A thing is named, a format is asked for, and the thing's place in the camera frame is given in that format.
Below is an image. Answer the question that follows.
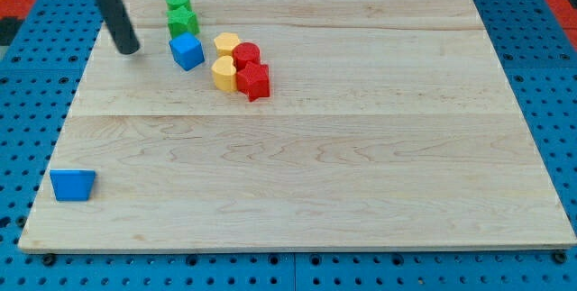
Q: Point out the blue triangle block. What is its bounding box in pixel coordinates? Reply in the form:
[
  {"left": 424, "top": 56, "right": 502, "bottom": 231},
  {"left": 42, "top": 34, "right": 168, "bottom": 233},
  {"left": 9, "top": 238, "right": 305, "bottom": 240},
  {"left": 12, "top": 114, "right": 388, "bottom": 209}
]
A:
[{"left": 49, "top": 169, "right": 96, "bottom": 201}]

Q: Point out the red star block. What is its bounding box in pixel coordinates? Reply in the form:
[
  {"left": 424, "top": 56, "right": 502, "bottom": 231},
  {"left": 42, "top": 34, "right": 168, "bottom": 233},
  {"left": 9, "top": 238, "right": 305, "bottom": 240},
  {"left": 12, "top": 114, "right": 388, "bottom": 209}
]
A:
[{"left": 236, "top": 62, "right": 270, "bottom": 102}]

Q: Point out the yellow heart block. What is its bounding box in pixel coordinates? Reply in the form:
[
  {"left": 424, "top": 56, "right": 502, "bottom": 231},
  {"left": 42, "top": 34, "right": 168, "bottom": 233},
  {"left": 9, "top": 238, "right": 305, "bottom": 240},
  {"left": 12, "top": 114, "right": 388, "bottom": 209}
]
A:
[{"left": 211, "top": 55, "right": 237, "bottom": 92}]

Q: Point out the red cylinder block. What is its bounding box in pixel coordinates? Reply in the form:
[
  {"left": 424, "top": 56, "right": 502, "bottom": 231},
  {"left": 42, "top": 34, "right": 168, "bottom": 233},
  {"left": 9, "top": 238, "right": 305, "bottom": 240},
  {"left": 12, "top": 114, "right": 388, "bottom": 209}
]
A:
[{"left": 232, "top": 42, "right": 261, "bottom": 70}]

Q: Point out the light wooden board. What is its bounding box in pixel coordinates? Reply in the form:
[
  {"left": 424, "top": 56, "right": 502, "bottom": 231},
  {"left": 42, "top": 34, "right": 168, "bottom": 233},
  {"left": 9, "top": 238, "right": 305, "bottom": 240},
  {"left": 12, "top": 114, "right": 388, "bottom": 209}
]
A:
[{"left": 19, "top": 0, "right": 576, "bottom": 254}]

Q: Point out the yellow hexagon block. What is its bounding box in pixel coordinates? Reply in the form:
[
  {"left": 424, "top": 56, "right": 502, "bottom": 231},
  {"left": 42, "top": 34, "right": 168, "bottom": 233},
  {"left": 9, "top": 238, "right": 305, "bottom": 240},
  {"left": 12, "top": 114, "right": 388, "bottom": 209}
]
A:
[{"left": 214, "top": 32, "right": 242, "bottom": 57}]

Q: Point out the blue cube block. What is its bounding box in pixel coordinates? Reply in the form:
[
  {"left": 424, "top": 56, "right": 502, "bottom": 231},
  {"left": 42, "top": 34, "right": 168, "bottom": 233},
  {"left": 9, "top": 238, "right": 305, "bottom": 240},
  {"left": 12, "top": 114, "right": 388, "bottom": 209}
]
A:
[{"left": 169, "top": 32, "right": 205, "bottom": 71}]

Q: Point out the green star block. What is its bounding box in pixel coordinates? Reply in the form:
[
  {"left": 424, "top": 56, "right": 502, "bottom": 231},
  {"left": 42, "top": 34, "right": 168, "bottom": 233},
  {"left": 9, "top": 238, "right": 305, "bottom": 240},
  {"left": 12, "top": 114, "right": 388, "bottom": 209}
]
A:
[{"left": 167, "top": 6, "right": 200, "bottom": 39}]

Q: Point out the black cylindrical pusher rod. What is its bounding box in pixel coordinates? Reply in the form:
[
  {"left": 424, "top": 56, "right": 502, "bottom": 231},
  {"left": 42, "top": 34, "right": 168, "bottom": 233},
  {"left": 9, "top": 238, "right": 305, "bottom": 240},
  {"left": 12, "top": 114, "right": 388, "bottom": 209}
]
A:
[{"left": 96, "top": 0, "right": 140, "bottom": 55}]

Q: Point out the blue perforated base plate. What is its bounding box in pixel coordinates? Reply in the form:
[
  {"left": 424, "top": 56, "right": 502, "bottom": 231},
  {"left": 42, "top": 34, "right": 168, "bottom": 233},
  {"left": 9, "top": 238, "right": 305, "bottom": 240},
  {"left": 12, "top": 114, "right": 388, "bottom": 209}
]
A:
[{"left": 1, "top": 0, "right": 576, "bottom": 290}]

